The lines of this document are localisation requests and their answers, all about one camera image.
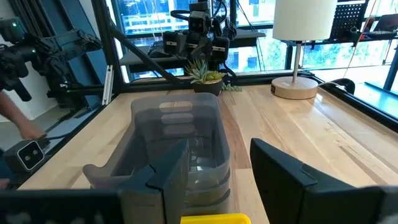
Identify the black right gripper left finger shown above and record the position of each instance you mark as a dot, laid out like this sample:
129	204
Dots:
155	193

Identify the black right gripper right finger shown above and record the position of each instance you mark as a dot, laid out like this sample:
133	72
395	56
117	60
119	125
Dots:
286	189

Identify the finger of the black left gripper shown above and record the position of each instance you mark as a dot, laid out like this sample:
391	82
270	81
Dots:
171	43
220	49

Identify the grey translucent plastic bin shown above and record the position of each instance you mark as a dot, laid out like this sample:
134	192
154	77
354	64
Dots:
143	124
214	209
217	194

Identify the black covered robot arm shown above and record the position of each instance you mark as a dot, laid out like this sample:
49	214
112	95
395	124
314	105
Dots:
68	46

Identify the person's forearm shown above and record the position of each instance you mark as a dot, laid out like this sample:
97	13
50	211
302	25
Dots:
12	112

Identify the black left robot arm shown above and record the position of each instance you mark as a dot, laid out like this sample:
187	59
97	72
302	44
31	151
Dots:
217	66

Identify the black keyboard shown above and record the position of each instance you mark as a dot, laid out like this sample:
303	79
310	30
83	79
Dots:
155	48

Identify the succulent plant in black pot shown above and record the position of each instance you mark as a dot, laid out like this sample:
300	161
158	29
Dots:
206	85

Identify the yellow plastic mesh basket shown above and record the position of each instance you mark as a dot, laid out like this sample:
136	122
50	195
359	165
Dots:
216	219

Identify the white lamp wooden base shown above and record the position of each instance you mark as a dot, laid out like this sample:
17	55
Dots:
303	18

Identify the black pegboard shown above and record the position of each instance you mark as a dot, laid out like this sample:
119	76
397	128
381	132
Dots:
348	20

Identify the person's hand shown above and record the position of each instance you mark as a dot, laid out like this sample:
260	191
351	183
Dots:
31	132

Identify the black device green light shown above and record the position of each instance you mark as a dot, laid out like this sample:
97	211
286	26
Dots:
12	62

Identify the dark laptop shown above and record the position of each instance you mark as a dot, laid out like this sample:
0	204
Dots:
385	25

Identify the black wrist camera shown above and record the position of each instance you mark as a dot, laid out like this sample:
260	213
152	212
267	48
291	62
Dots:
199	20

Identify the black aluminium frame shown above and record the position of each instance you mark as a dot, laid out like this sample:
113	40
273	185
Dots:
140	56

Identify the black window frame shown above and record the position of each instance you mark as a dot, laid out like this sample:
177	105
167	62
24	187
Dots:
289	57

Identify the silver metal bracket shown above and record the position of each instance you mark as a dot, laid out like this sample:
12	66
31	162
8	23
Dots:
108	84

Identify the black frame clamp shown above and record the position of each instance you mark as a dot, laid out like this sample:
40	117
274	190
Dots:
345	84

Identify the black camera white faceplate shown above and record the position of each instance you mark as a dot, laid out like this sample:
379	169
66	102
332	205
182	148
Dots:
26	155

